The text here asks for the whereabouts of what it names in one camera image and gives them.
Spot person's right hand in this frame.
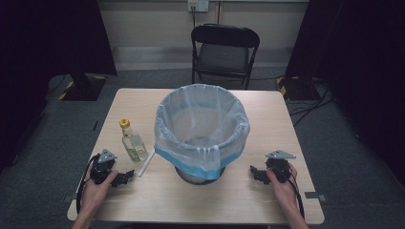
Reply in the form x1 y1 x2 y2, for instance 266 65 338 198
266 161 299 211

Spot dark grey trash bin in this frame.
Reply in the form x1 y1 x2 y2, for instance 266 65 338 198
174 165 226 186

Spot black floor cables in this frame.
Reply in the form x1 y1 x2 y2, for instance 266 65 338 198
287 77 336 128

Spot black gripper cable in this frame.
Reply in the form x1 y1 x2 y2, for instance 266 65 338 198
275 167 306 220
75 153 101 215

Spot black wall socket cable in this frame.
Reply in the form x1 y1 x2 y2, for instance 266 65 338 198
190 5 198 31

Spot white plastic straw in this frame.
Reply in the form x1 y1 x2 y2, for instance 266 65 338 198
137 149 157 178

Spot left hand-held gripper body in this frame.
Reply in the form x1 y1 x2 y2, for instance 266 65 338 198
89 148 117 186

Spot white wall socket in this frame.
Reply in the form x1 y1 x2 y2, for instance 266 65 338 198
186 0 210 13

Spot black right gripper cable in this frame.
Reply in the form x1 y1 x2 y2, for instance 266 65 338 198
275 167 306 220

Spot clear bottle with yellow cap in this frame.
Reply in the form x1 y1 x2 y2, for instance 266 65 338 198
118 117 149 163

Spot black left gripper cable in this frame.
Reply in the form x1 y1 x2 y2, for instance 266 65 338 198
75 153 101 215

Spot bin with clear bag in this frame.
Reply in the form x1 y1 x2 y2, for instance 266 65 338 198
153 83 251 181

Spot person's left hand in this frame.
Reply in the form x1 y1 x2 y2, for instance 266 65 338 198
79 162 119 214

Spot black stand base striped tape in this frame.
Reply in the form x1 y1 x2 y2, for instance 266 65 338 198
57 73 108 102
274 75 321 102

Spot black curtain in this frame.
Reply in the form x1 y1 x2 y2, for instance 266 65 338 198
284 0 405 187
0 0 118 175

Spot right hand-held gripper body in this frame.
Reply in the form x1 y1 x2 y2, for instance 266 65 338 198
265 149 297 184

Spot grey table bracket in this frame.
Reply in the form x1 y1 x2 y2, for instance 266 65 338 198
304 191 328 203
61 192 79 204

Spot black folding chair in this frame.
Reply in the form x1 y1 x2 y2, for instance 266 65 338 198
190 23 261 91

